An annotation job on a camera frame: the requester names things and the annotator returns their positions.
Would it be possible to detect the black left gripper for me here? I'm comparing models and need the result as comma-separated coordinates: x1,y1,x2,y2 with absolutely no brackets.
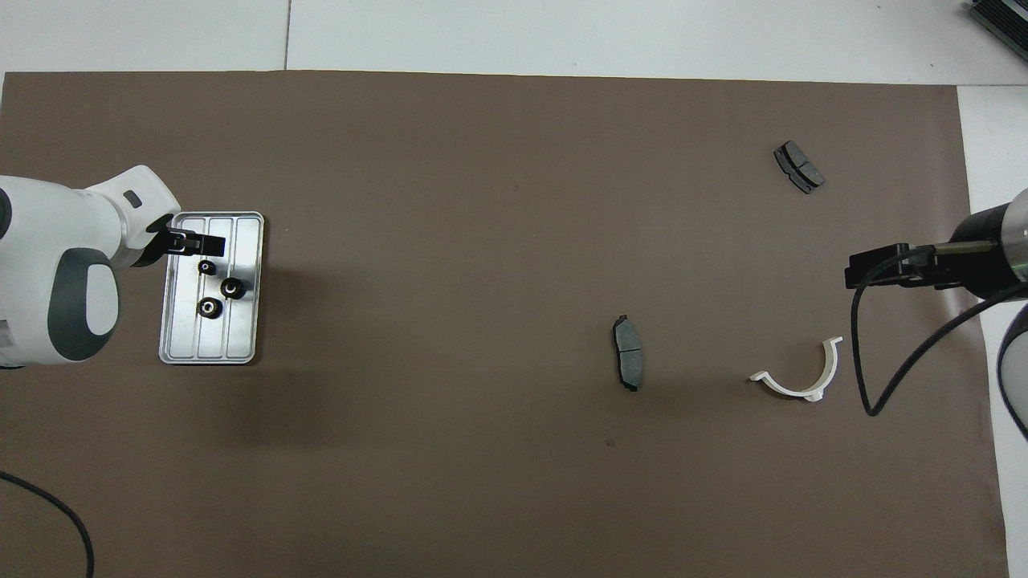
133,214,226,267

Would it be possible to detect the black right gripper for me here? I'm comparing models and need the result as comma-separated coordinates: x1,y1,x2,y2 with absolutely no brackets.
843,201,1015,303

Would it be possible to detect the silver metal tray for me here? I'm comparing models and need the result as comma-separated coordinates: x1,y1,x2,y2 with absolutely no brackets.
158,211,266,366

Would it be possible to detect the dark grey brake pad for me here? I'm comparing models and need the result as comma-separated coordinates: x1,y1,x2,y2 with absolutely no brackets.
773,140,826,195
612,315,646,393

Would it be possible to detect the dark ribbed device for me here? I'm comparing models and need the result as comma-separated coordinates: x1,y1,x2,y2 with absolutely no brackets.
968,0,1028,41

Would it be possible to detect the brown table mat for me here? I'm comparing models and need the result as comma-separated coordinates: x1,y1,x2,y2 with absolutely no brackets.
0,71,1011,578

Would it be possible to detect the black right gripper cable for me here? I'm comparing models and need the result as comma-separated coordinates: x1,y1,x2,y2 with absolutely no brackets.
850,245,1028,418

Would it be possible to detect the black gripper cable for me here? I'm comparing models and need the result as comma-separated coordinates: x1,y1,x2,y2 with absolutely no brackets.
850,245,1028,418
0,470,96,578

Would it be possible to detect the white curved plastic bracket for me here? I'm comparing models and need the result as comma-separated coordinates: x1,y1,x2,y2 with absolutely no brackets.
749,336,844,403

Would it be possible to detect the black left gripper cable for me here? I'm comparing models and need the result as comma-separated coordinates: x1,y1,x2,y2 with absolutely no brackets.
0,470,96,578

